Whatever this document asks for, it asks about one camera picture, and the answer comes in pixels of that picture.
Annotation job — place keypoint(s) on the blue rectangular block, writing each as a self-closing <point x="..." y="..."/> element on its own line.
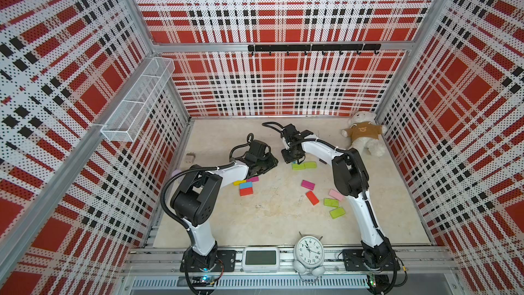
<point x="245" y="185"/>

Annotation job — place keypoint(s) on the pink rectangular block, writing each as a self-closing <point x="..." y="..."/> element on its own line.
<point x="336" y="195"/>

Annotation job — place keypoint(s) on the lime green block lowest right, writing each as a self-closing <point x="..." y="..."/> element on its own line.
<point x="337" y="212"/>

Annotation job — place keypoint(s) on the yellow rectangular block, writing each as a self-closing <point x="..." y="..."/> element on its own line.
<point x="237" y="183"/>

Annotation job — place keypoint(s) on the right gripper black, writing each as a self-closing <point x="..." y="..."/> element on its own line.
<point x="288" y="160"/>

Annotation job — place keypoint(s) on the red block right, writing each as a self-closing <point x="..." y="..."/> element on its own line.
<point x="312" y="198"/>

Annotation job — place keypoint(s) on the black hook rail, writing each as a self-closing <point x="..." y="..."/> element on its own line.
<point x="359" y="47"/>

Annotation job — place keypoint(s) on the red block bottom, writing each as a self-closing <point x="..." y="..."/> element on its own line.
<point x="246" y="191"/>

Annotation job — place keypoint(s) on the lilac round block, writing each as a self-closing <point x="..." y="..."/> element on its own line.
<point x="177" y="171"/>

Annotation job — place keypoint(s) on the white wire mesh basket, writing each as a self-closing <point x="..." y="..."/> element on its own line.
<point x="147" y="84"/>

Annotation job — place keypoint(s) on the small wooden block by wall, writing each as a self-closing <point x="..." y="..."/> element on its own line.
<point x="190" y="158"/>

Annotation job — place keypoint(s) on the red block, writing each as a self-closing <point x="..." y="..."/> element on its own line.
<point x="312" y="198"/>
<point x="246" y="191"/>

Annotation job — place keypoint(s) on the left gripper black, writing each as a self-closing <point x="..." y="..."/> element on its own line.
<point x="271" y="162"/>

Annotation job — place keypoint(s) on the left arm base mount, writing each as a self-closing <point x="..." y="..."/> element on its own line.
<point x="215" y="262"/>

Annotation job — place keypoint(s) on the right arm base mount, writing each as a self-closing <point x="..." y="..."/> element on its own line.
<point x="361" y="261"/>

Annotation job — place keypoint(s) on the white analog alarm clock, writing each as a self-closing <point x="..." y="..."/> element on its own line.
<point x="308" y="257"/>

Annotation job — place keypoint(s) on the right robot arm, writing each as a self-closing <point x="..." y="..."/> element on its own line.
<point x="350" y="179"/>

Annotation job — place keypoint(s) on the white teddy bear brown shirt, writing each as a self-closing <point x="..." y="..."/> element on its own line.
<point x="364" y="133"/>

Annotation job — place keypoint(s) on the white digital display device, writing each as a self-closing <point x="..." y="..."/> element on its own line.
<point x="261" y="260"/>

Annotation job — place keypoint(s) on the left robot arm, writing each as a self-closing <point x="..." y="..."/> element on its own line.
<point x="189" y="198"/>

